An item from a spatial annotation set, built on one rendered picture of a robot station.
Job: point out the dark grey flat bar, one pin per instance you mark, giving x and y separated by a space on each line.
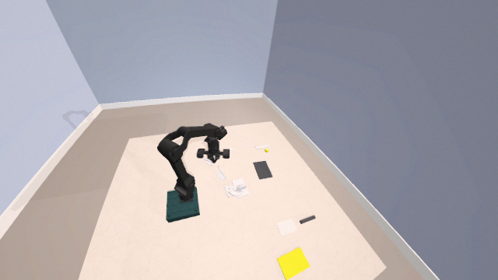
302 221

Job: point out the yellow square plate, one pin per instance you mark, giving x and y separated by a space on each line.
293 263

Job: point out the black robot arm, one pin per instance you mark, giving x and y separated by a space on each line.
173 152

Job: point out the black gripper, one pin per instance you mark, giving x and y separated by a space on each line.
213 152

